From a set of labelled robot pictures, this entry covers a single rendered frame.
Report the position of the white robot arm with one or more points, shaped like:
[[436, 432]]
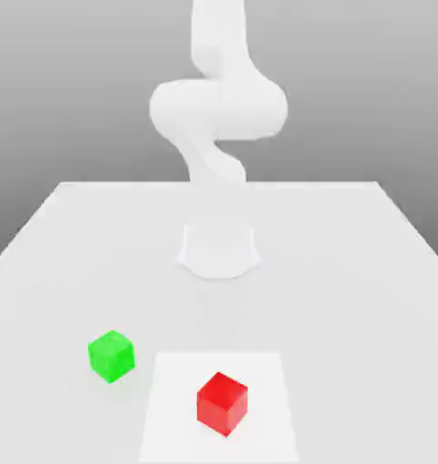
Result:
[[218, 108]]

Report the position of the small green cube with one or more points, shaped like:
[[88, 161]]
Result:
[[111, 357]]

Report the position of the small red cube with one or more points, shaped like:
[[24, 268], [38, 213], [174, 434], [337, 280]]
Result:
[[221, 402]]

